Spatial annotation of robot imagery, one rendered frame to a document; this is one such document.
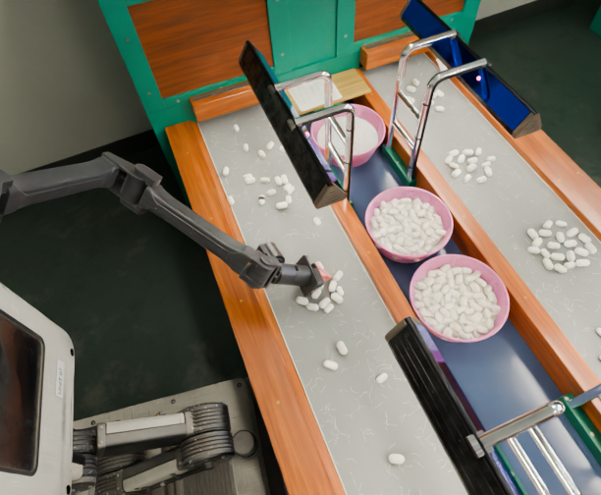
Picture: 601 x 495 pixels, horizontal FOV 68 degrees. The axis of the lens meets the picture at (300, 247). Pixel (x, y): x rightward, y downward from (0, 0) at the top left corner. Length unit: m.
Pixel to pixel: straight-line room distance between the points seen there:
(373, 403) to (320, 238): 0.51
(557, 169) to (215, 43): 1.20
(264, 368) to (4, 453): 0.66
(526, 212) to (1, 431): 1.42
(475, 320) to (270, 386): 0.58
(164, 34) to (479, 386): 1.40
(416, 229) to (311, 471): 0.76
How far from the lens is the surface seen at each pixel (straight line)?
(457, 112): 1.83
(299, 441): 1.15
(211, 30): 1.64
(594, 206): 1.64
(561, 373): 1.36
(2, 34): 2.49
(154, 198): 1.16
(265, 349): 1.22
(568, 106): 3.25
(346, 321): 1.26
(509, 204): 1.57
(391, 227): 1.42
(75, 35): 2.49
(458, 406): 0.84
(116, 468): 1.37
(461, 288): 1.36
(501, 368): 1.37
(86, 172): 1.14
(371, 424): 1.19
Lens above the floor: 1.90
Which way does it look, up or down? 58 degrees down
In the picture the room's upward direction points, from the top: 6 degrees counter-clockwise
